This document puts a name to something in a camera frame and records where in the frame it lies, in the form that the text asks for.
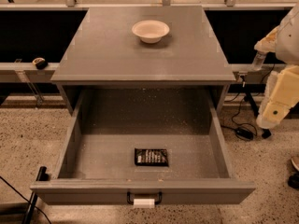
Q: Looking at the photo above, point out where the black rxbar chocolate bar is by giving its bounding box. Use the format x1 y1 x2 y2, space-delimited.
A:
135 148 168 167

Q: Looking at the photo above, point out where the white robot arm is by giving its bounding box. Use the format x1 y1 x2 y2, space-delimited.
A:
252 4 299 129

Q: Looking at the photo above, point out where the grey open top drawer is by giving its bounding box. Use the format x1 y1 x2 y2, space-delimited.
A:
31 89 255 204

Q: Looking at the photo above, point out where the grey cabinet counter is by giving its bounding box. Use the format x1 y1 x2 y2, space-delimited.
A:
51 6 235 111

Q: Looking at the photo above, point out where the black tripod leg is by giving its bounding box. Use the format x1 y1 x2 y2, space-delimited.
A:
243 85 271 139

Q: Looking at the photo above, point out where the clear plastic water bottle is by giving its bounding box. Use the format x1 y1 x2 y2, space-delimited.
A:
251 51 266 71

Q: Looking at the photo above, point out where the tan sneaker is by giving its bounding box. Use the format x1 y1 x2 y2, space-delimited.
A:
291 157 299 172

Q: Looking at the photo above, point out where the white bowl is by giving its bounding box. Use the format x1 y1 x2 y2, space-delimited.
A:
132 21 170 44

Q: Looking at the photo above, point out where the black yellow tape measure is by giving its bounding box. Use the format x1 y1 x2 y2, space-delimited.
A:
32 57 48 70

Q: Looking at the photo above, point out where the black stand at left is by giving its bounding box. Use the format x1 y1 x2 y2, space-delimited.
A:
21 166 47 224

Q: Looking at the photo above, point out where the black power adapter with cable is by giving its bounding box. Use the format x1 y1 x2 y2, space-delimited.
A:
221 93 258 141

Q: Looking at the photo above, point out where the black white drawer handle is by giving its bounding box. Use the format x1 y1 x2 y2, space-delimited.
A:
126 192 163 209

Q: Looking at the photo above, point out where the metal rail shelf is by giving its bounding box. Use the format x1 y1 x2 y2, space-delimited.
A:
0 63 286 83

